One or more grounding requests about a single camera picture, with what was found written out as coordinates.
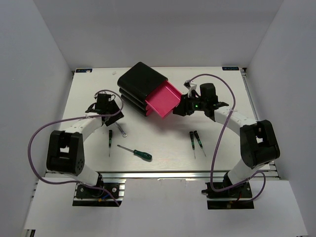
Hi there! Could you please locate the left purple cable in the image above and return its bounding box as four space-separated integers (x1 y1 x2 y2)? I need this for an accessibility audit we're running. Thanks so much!
28 92 124 207

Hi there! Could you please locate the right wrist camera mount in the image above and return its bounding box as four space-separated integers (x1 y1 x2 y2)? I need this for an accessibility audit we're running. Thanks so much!
184 80 197 98

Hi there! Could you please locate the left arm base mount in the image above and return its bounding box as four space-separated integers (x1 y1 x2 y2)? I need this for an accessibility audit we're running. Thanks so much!
72 181 125 207

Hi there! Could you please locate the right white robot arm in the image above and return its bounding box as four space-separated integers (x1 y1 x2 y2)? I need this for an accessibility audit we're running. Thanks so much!
173 82 280 197

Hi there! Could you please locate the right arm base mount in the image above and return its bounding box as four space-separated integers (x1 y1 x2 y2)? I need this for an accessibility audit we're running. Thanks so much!
201 182 254 210

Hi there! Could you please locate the silver combination wrench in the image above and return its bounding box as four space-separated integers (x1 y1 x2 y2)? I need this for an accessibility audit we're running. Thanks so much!
114 122 127 138

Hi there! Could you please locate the blue label sticker right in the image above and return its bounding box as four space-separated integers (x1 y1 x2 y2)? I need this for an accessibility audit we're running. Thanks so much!
222 66 239 71

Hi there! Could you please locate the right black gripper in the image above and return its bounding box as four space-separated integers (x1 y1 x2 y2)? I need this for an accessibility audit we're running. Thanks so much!
173 92 207 117

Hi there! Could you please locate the blue label sticker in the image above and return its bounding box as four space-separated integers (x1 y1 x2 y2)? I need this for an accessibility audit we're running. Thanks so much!
75 68 92 73
222 66 239 71

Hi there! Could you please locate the white foreground board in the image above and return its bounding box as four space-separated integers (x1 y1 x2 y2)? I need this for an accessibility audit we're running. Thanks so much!
25 179 307 237

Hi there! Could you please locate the black drawer cabinet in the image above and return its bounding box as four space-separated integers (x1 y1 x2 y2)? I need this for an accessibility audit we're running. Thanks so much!
117 62 168 116

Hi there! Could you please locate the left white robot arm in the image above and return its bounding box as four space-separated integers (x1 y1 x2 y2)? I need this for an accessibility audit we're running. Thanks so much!
46 93 123 197

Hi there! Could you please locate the blue label sticker left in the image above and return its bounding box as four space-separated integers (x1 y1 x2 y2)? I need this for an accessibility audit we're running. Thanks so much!
75 68 92 73

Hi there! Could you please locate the pink top drawer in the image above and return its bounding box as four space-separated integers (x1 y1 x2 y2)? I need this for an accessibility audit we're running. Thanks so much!
145 80 182 119

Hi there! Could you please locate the small green precision screwdriver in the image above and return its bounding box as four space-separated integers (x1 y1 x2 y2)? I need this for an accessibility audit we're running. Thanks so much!
108 129 113 157

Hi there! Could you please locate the large green handled screwdriver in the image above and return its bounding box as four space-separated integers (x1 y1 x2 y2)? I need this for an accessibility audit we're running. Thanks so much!
117 145 153 161

